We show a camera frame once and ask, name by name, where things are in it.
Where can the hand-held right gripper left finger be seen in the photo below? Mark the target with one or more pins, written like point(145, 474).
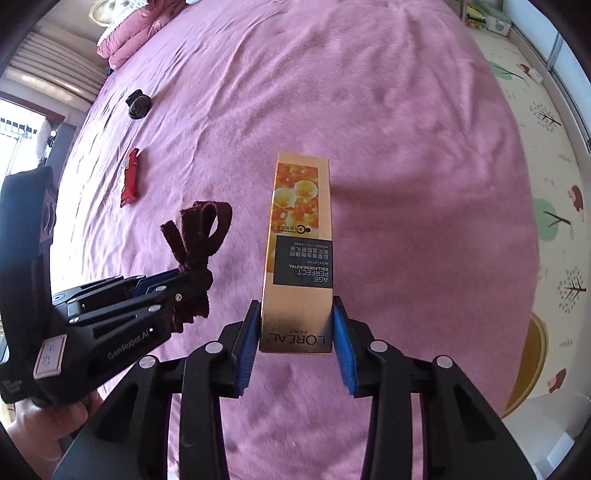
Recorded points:
point(244, 357)

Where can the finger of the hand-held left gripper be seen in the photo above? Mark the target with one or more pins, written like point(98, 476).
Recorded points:
point(171, 295)
point(152, 282)

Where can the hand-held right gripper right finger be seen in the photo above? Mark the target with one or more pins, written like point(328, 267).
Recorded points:
point(345, 353)

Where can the gold carton box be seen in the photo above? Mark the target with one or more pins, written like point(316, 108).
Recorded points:
point(298, 240)

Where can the person's left hand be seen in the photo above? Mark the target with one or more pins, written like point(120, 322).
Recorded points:
point(55, 420)

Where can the red snack wrapper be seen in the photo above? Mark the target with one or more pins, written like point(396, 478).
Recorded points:
point(130, 180)

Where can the dark balled sock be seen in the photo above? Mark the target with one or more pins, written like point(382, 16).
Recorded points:
point(137, 104)

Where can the bed with pink sheet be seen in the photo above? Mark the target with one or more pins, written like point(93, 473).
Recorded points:
point(369, 138)

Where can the beige curtain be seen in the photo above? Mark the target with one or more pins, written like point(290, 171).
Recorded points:
point(55, 69)

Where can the folded pink quilt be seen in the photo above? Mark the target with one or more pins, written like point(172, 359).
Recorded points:
point(134, 32)

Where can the printed floor mat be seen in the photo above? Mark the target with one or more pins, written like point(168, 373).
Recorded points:
point(554, 207)

